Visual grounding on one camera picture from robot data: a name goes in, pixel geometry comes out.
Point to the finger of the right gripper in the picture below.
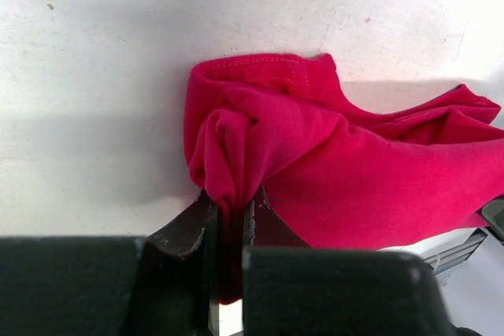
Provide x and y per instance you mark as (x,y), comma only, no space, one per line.
(493,213)

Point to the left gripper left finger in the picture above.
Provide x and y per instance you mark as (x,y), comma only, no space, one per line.
(161,284)

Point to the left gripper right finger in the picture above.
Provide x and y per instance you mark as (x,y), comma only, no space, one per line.
(290,288)

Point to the red t-shirt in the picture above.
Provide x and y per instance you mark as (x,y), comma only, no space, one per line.
(338,176)

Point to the aluminium table frame rail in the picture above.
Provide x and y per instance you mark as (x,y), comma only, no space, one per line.
(446,252)

